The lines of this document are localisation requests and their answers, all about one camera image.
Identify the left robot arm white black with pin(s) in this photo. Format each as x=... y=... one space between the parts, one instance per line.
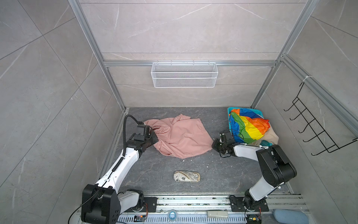
x=103 y=202

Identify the pink shorts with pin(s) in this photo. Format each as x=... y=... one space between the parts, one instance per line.
x=181 y=137

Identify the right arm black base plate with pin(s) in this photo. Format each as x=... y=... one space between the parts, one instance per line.
x=246 y=203

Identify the black wire hook rack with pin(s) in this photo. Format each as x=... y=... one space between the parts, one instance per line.
x=312 y=123

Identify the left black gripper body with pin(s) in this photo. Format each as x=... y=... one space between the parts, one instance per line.
x=151 y=139

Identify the blue tape roll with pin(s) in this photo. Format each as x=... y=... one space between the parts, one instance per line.
x=172 y=215

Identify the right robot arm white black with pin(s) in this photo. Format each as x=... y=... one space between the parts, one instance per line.
x=276 y=167

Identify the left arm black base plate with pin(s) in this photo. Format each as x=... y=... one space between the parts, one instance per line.
x=149 y=204

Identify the small green circuit board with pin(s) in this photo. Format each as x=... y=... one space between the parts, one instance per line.
x=140 y=218

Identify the rainbow striped shorts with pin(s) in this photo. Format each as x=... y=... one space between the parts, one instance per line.
x=247 y=126

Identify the right small circuit board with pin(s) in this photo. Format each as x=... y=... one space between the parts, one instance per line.
x=253 y=219

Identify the white remote box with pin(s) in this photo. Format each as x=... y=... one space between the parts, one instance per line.
x=218 y=214

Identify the aluminium mounting rail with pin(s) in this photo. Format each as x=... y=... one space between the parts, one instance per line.
x=194 y=209

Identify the blue grey cushion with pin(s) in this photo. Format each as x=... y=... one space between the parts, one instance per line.
x=290 y=217

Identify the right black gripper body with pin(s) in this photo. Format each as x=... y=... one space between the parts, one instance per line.
x=219 y=146

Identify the beige shorts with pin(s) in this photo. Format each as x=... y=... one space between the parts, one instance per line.
x=270 y=138

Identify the white wire mesh shelf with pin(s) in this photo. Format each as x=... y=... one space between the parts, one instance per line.
x=184 y=75

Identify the teal plastic basket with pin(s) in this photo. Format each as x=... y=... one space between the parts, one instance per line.
x=232 y=112

